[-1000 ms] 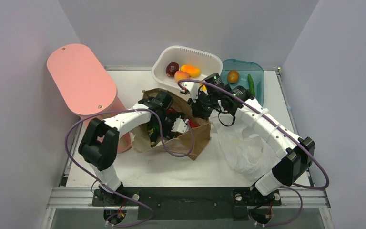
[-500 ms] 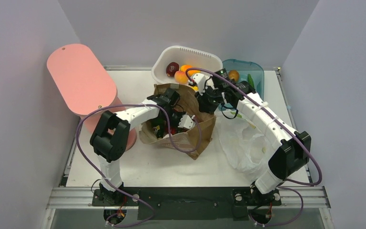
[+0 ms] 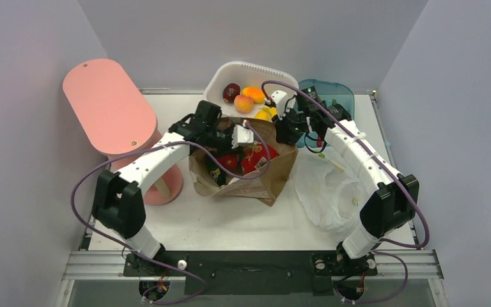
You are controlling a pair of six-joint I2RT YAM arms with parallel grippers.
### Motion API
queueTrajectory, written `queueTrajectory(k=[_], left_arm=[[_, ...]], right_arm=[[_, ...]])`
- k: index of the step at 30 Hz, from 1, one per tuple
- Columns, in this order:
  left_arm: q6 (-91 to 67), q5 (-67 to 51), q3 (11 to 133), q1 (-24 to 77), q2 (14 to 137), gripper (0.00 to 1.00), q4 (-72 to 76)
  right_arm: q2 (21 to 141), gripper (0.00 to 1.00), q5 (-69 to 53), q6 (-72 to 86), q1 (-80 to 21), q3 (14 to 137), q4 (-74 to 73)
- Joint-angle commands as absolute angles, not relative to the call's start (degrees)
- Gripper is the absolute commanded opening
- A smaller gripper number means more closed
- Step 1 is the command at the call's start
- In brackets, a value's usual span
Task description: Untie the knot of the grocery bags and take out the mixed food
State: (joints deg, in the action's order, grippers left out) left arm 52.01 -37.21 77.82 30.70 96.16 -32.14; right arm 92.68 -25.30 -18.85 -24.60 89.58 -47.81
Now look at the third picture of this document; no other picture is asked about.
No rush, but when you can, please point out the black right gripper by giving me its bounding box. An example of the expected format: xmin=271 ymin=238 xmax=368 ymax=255
xmin=273 ymin=106 xmax=310 ymax=146

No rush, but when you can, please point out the orange peach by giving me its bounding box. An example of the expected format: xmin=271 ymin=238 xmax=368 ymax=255
xmin=233 ymin=95 xmax=255 ymax=114

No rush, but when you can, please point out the red package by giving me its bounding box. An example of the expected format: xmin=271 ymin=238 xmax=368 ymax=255
xmin=215 ymin=142 xmax=279 ymax=175

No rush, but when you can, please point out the brown paper grocery bag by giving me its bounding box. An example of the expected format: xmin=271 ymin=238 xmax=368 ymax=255
xmin=189 ymin=119 xmax=298 ymax=207

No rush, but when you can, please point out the white plastic grocery bag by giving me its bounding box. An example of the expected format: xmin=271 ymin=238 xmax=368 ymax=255
xmin=292 ymin=147 xmax=367 ymax=237

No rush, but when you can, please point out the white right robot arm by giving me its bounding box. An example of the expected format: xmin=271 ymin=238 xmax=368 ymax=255
xmin=265 ymin=86 xmax=419 ymax=275

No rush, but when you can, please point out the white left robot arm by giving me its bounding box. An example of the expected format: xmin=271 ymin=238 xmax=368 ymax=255
xmin=92 ymin=100 xmax=241 ymax=275

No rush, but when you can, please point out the dark green bottle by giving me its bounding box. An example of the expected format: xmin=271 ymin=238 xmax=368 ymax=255
xmin=205 ymin=157 xmax=227 ymax=188

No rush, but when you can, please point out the orange yellow mango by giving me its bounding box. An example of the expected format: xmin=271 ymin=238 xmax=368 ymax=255
xmin=242 ymin=87 xmax=265 ymax=104

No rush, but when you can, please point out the dark red plum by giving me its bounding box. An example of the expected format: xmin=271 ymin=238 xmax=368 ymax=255
xmin=222 ymin=83 xmax=242 ymax=104

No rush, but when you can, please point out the white plastic basket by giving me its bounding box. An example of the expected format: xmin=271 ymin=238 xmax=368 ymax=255
xmin=203 ymin=61 xmax=299 ymax=118

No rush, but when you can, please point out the teal transparent plastic tub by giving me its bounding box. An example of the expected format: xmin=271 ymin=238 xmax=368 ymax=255
xmin=296 ymin=79 xmax=355 ymax=151

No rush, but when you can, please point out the pink tiered shelf stand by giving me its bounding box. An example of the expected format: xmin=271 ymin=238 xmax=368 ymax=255
xmin=63 ymin=58 xmax=183 ymax=205

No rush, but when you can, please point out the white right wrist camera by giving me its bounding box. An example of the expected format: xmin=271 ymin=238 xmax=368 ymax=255
xmin=265 ymin=90 xmax=296 ymax=120

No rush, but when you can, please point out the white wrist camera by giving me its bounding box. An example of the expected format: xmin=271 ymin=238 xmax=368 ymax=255
xmin=265 ymin=90 xmax=296 ymax=120
xmin=231 ymin=125 xmax=254 ymax=149

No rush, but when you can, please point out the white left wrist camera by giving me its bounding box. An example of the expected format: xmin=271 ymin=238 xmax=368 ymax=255
xmin=231 ymin=125 xmax=254 ymax=149

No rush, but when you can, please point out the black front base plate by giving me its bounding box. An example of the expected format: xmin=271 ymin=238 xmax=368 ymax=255
xmin=123 ymin=250 xmax=378 ymax=295

